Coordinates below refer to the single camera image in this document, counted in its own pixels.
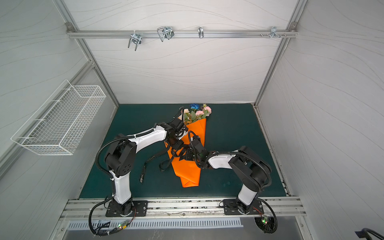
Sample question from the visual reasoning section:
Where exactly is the orange wrapping paper sheet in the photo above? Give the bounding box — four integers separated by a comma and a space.
168, 119, 207, 188

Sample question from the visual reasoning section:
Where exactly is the peach fake flower stem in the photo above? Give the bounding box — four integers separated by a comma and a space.
184, 109, 190, 118

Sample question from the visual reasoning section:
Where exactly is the blue fake flower stem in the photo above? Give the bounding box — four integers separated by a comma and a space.
190, 104, 200, 111

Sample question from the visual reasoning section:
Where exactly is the black ribbon strap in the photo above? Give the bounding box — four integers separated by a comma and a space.
138, 146, 193, 184

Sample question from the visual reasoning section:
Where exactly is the pink fake flower stem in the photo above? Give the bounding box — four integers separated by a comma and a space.
195, 104, 212, 120

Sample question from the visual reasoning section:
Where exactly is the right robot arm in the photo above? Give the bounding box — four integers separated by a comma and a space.
189, 136, 272, 215

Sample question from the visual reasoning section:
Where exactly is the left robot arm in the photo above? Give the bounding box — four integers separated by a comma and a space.
95, 118, 188, 216

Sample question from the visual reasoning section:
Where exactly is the green table mat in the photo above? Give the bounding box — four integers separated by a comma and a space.
78, 103, 287, 199

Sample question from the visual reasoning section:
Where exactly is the middle metal U-bolt clamp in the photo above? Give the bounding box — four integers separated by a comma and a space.
157, 26, 175, 42

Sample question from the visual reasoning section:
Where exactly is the metal u-bolt clamp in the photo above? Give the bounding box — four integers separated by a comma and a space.
128, 32, 142, 51
157, 26, 175, 42

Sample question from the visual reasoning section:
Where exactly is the left metal U-bolt clamp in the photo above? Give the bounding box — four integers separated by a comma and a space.
128, 32, 142, 51

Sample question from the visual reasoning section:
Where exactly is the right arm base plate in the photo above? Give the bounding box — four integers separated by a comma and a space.
219, 199, 264, 216

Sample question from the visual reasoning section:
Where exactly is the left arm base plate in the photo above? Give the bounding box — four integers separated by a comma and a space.
106, 201, 148, 218

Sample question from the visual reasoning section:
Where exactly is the small metal hook bracket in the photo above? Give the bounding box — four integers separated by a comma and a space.
198, 27, 204, 39

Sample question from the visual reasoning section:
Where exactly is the white slotted cable duct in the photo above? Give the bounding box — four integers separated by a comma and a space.
67, 217, 244, 231

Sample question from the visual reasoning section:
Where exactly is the white wire basket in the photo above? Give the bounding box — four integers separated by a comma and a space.
11, 80, 106, 156

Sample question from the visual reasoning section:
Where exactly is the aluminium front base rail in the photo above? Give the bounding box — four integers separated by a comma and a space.
59, 197, 307, 221

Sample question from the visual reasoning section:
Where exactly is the aluminium cross rail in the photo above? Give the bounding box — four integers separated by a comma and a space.
65, 23, 298, 40

